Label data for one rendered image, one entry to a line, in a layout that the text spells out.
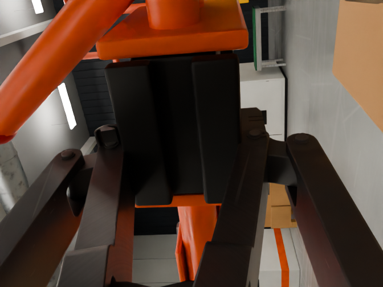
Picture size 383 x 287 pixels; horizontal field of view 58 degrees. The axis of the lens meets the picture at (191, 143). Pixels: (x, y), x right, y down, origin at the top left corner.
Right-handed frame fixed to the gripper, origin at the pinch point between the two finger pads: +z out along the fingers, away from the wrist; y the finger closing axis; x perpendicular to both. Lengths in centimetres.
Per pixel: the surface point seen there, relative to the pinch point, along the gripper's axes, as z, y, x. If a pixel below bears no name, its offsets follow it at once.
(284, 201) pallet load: 531, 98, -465
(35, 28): 836, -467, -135
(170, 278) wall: 761, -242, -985
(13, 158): 433, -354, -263
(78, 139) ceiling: 924, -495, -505
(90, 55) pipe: 794, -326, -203
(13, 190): 413, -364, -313
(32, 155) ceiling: 680, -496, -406
